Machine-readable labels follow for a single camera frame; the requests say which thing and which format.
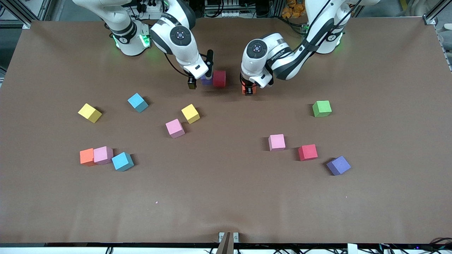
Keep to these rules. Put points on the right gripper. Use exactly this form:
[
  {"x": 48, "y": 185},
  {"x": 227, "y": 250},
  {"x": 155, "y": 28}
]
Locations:
[{"x": 191, "y": 83}]

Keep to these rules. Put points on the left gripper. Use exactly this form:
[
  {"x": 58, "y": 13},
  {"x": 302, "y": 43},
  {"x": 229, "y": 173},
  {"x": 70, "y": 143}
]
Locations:
[{"x": 249, "y": 90}]

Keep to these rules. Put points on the purple foam block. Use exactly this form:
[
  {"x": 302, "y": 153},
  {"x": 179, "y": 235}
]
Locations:
[
  {"x": 205, "y": 81},
  {"x": 338, "y": 165}
]

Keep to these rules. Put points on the red foam block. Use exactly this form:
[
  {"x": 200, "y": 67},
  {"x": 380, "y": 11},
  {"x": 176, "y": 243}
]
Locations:
[
  {"x": 219, "y": 78},
  {"x": 307, "y": 152}
]

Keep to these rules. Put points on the yellow foam block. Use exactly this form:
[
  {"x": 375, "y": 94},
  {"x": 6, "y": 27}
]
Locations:
[
  {"x": 89, "y": 112},
  {"x": 190, "y": 113}
]

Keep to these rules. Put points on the pink foam block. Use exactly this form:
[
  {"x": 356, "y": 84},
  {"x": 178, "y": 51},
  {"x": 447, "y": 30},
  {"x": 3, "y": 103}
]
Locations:
[
  {"x": 174, "y": 127},
  {"x": 102, "y": 155},
  {"x": 276, "y": 142}
]

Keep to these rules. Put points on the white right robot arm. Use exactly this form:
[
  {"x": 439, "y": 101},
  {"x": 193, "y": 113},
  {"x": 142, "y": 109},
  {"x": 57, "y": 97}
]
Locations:
[{"x": 189, "y": 53}]

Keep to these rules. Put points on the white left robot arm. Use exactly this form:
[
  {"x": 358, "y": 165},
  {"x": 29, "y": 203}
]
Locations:
[{"x": 270, "y": 44}]

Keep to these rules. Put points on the cyan foam block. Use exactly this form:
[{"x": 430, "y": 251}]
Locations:
[
  {"x": 137, "y": 102},
  {"x": 122, "y": 161}
]

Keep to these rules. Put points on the green foam block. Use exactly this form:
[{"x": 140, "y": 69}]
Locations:
[{"x": 321, "y": 108}]

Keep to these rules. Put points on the white power strip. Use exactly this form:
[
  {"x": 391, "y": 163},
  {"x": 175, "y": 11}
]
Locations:
[{"x": 155, "y": 14}]

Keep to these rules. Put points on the grey electronics rack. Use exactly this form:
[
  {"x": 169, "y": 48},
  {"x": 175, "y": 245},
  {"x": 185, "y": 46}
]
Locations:
[{"x": 229, "y": 14}]

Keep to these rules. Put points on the pile of orange packets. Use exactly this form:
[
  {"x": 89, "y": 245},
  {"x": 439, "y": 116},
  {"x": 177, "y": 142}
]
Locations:
[{"x": 293, "y": 10}]

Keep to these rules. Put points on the white paper tag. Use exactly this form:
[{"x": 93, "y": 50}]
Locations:
[{"x": 352, "y": 248}]

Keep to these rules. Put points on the grey metal table edge bracket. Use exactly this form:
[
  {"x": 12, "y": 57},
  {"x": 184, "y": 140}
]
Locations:
[{"x": 221, "y": 235}]

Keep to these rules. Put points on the brown tapered post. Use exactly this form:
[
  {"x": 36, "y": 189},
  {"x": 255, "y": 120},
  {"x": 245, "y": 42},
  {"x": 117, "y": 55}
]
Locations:
[{"x": 226, "y": 245}]

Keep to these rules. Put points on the aluminium frame strut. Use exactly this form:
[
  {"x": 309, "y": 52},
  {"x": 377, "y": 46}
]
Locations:
[
  {"x": 17, "y": 12},
  {"x": 438, "y": 10}
]

